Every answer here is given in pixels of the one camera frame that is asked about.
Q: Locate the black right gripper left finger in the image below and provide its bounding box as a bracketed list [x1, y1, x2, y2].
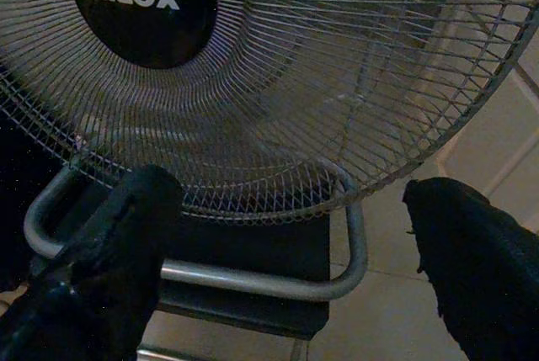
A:
[0, 163, 185, 361]

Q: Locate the grey Milux floor fan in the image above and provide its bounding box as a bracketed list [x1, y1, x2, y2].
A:
[0, 0, 539, 361]

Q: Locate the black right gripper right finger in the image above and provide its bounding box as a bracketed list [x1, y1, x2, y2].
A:
[402, 177, 539, 361]

